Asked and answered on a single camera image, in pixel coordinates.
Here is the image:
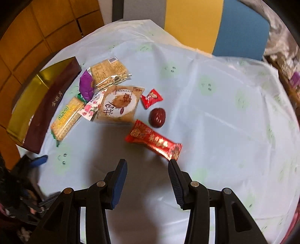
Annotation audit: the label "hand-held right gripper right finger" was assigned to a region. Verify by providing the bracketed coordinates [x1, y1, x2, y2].
[168, 159, 268, 244]

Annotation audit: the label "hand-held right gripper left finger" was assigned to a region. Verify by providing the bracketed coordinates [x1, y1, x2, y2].
[27, 159, 128, 244]

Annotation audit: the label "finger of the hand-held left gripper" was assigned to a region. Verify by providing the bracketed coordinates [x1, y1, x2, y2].
[25, 155, 49, 168]
[37, 191, 62, 208]

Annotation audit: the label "yellow green cracker packet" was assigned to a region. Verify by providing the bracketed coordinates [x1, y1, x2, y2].
[50, 97, 85, 147]

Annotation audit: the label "gold tray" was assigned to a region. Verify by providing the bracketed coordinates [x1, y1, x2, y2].
[7, 57, 82, 154]

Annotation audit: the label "long red snack packet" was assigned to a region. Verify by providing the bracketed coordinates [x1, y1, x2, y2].
[125, 119, 183, 162]

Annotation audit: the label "red date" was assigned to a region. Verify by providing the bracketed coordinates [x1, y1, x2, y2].
[149, 107, 166, 128]

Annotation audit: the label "pink floral snack packet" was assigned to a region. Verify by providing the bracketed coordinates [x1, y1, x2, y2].
[77, 91, 105, 121]

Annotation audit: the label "beige round cake packet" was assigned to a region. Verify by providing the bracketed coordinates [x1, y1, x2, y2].
[92, 85, 145, 125]

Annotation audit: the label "purple snack packet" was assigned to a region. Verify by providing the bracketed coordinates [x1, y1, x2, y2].
[79, 70, 95, 101]

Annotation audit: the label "small red candy packet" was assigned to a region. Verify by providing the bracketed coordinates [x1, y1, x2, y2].
[140, 88, 164, 109]

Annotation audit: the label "clear cracker packet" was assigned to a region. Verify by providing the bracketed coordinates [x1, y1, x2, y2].
[88, 56, 132, 91]

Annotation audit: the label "wooden panelled cabinet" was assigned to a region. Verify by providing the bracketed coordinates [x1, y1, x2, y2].
[0, 0, 105, 169]

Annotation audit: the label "wooden side table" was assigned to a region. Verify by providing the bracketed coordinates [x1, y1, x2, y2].
[264, 54, 300, 106]

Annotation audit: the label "small purple packet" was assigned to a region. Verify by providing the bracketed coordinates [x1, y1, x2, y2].
[289, 72, 300, 88]

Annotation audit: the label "grey yellow blue chair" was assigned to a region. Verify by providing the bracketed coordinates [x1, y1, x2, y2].
[112, 0, 270, 61]

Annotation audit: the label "patterned curtain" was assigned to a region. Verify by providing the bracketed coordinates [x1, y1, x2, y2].
[246, 0, 300, 63]

